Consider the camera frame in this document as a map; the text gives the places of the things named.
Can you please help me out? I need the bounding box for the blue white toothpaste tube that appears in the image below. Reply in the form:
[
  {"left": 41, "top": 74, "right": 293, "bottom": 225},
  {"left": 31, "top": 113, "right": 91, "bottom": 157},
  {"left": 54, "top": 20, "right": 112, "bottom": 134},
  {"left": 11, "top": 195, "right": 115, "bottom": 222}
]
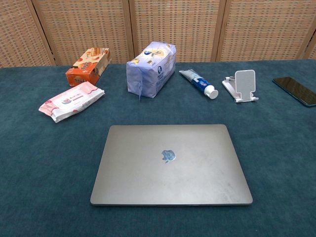
[{"left": 179, "top": 69, "right": 219, "bottom": 100}]

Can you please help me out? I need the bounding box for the lavender tissue pack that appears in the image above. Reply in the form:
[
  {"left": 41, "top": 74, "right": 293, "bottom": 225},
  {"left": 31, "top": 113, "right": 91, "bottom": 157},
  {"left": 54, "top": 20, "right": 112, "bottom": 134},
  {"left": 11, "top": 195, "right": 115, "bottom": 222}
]
[{"left": 126, "top": 41, "right": 177, "bottom": 102}]

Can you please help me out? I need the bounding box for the orange biscuit box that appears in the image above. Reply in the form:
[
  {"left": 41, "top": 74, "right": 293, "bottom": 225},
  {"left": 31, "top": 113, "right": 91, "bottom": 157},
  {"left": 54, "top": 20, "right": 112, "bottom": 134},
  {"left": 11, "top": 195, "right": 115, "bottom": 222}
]
[{"left": 65, "top": 47, "right": 112, "bottom": 87}]

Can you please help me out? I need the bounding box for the teal table cover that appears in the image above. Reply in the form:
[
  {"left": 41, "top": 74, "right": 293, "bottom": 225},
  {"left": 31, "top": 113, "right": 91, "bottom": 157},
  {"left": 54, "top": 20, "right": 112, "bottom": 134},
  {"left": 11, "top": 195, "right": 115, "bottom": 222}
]
[{"left": 0, "top": 58, "right": 316, "bottom": 237}]

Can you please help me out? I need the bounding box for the white folding phone stand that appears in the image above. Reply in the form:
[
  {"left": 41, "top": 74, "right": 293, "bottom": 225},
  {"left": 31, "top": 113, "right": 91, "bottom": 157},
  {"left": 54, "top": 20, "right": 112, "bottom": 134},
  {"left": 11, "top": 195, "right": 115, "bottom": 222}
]
[{"left": 221, "top": 69, "right": 260, "bottom": 104}]

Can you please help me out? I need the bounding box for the pink wet wipes pack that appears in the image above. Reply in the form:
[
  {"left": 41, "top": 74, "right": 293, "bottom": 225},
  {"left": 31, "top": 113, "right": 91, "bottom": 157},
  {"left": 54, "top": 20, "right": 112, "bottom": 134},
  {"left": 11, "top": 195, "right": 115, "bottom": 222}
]
[{"left": 38, "top": 81, "right": 105, "bottom": 123}]

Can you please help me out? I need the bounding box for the silver laptop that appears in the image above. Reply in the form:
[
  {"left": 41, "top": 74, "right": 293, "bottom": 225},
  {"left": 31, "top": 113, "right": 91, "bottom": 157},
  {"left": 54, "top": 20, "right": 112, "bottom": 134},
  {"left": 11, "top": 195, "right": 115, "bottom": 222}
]
[{"left": 90, "top": 124, "right": 254, "bottom": 207}]

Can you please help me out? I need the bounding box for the black smartphone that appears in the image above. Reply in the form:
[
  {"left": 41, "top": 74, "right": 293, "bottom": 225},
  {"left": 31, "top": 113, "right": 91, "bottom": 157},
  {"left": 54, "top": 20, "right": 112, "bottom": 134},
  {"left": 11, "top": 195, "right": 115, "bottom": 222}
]
[{"left": 272, "top": 76, "right": 316, "bottom": 108}]

